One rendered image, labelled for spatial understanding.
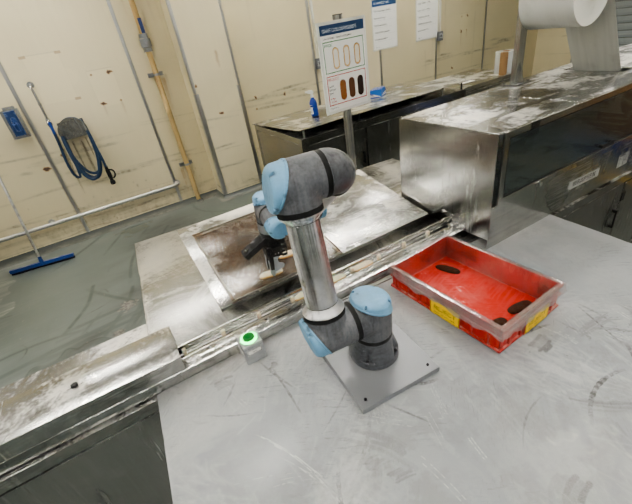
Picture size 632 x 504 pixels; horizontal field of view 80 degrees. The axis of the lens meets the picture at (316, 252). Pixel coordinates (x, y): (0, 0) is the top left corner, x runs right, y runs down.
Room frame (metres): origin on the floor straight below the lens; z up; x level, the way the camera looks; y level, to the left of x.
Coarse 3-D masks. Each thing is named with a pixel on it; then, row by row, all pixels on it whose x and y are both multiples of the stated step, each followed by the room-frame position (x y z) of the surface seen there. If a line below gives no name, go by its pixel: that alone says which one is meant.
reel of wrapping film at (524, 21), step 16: (528, 0) 1.88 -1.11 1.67; (544, 0) 1.82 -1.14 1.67; (560, 0) 1.76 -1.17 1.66; (576, 0) 1.72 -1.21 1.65; (592, 0) 1.77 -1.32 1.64; (528, 16) 1.89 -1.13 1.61; (544, 16) 1.83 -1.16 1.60; (560, 16) 1.77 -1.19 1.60; (576, 16) 1.73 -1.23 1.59; (592, 16) 1.78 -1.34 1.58; (512, 64) 2.03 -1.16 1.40; (512, 80) 2.03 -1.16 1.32
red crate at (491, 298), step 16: (432, 272) 1.19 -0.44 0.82; (464, 272) 1.15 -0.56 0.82; (480, 272) 1.14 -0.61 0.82; (400, 288) 1.11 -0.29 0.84; (448, 288) 1.08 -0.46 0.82; (464, 288) 1.06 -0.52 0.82; (480, 288) 1.05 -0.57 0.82; (496, 288) 1.03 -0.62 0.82; (512, 288) 1.02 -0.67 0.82; (464, 304) 0.98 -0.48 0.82; (480, 304) 0.96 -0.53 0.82; (496, 304) 0.95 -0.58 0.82; (512, 304) 0.94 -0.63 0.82; (480, 336) 0.81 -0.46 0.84; (512, 336) 0.78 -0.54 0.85
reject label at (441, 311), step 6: (432, 306) 0.96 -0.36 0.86; (438, 306) 0.94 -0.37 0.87; (438, 312) 0.94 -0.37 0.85; (444, 312) 0.92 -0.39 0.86; (540, 312) 0.83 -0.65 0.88; (546, 312) 0.85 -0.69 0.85; (444, 318) 0.92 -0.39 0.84; (450, 318) 0.89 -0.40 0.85; (456, 318) 0.87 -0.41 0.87; (534, 318) 0.81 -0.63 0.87; (540, 318) 0.83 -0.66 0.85; (456, 324) 0.87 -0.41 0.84; (528, 324) 0.80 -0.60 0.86; (534, 324) 0.82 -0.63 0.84; (528, 330) 0.80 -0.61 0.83
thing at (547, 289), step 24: (456, 240) 1.24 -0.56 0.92; (408, 264) 1.18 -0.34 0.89; (480, 264) 1.14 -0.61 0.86; (504, 264) 1.06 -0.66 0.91; (432, 288) 0.97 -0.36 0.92; (528, 288) 0.97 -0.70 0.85; (552, 288) 0.87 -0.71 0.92; (456, 312) 0.87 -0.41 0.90; (528, 312) 0.79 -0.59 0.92; (504, 336) 0.74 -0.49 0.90
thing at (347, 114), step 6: (336, 18) 2.27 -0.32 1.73; (342, 18) 2.29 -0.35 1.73; (348, 114) 2.28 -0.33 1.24; (348, 120) 2.27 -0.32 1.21; (348, 126) 2.27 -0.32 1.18; (348, 132) 2.27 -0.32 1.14; (348, 138) 2.28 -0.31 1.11; (348, 144) 2.28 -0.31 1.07; (354, 144) 2.29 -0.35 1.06; (348, 150) 2.29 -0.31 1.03; (354, 150) 2.29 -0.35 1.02; (354, 156) 2.28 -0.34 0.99; (354, 162) 2.28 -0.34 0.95
